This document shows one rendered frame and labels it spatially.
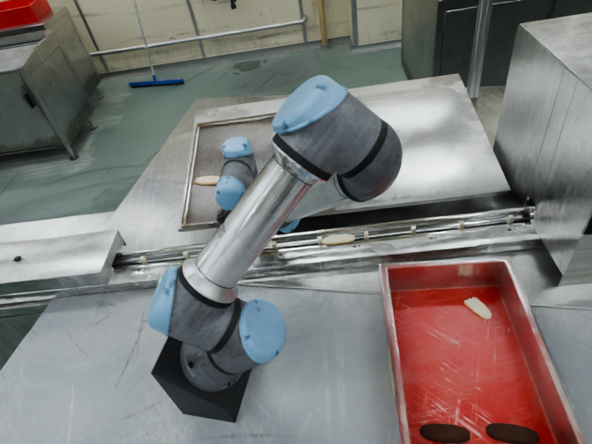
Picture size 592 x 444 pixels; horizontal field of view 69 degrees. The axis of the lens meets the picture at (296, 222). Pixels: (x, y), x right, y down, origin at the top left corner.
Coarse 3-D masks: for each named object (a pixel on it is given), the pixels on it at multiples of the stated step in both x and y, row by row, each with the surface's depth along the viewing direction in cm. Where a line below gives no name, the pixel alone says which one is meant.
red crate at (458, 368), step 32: (448, 288) 115; (480, 288) 113; (416, 320) 109; (448, 320) 108; (480, 320) 106; (416, 352) 103; (448, 352) 102; (480, 352) 100; (512, 352) 99; (416, 384) 97; (448, 384) 96; (480, 384) 95; (512, 384) 94; (416, 416) 92; (448, 416) 91; (480, 416) 90; (512, 416) 90; (544, 416) 89
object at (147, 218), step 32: (256, 96) 213; (288, 96) 208; (480, 96) 182; (192, 128) 199; (160, 160) 183; (160, 192) 166; (512, 192) 138; (128, 224) 155; (160, 224) 152; (320, 224) 140; (352, 224) 138; (480, 224) 130; (192, 256) 138; (480, 256) 121; (512, 256) 120; (544, 256) 118; (320, 288) 121; (352, 288) 120; (544, 288) 111; (576, 288) 109
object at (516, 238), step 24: (384, 240) 125; (408, 240) 124; (432, 240) 122; (456, 240) 121; (480, 240) 120; (504, 240) 119; (528, 240) 118; (168, 264) 131; (264, 264) 125; (288, 264) 124; (312, 264) 124; (336, 264) 124; (360, 264) 124; (72, 288) 130; (96, 288) 130; (120, 288) 130; (144, 288) 131
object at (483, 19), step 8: (480, 0) 158; (488, 0) 156; (480, 8) 159; (488, 8) 158; (480, 16) 160; (488, 16) 160; (480, 24) 162; (488, 24) 162; (480, 32) 164; (480, 40) 166; (472, 48) 172; (480, 48) 168; (472, 56) 173; (480, 56) 170; (472, 64) 174; (480, 64) 172; (472, 72) 175; (480, 72) 175; (472, 80) 177; (480, 80) 177; (472, 88) 180; (472, 96) 182
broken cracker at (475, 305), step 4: (464, 300) 110; (468, 300) 110; (472, 300) 110; (476, 300) 110; (468, 304) 109; (472, 304) 109; (476, 304) 109; (480, 304) 109; (484, 304) 109; (472, 308) 108; (476, 308) 108; (480, 308) 108; (484, 308) 108; (476, 312) 108; (480, 312) 107; (484, 312) 107; (488, 312) 107; (480, 316) 107; (484, 316) 106; (488, 316) 106
